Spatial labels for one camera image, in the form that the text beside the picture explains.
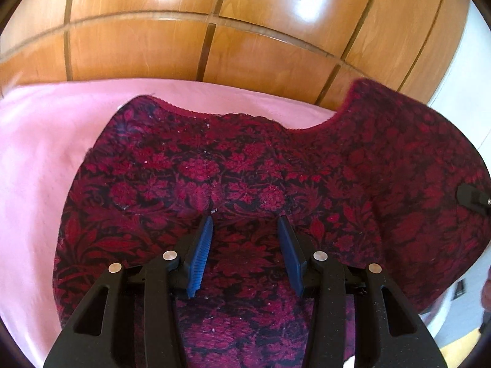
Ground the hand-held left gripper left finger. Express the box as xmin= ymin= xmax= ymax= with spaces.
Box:
xmin=43 ymin=215 xmax=214 ymax=368

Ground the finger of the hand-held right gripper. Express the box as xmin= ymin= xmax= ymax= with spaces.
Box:
xmin=456 ymin=184 xmax=491 ymax=216

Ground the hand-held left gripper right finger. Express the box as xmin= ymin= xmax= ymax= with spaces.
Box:
xmin=276 ymin=215 xmax=443 ymax=368

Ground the dark red floral garment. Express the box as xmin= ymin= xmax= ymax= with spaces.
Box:
xmin=54 ymin=79 xmax=491 ymax=368

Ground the pink blanket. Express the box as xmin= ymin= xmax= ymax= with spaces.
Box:
xmin=0 ymin=79 xmax=369 ymax=368

